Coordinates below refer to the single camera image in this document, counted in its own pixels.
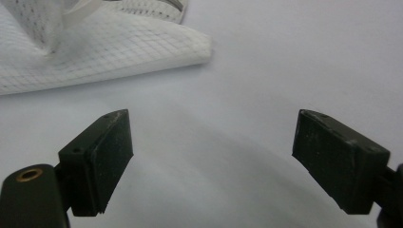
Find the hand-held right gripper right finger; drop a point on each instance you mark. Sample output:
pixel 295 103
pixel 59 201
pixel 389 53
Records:
pixel 335 158

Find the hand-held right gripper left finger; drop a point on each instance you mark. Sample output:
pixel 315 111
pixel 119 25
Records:
pixel 104 164

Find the white mesh laundry bag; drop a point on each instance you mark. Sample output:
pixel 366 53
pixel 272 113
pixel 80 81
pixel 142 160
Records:
pixel 104 47

